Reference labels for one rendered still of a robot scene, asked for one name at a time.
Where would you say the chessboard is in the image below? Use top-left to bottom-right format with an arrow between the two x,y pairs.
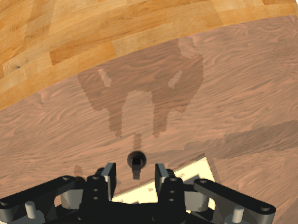
112,156 -> 215,209

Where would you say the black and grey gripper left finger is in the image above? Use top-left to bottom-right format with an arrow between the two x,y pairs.
0,162 -> 116,224

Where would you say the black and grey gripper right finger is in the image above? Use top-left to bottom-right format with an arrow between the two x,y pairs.
152,163 -> 276,224

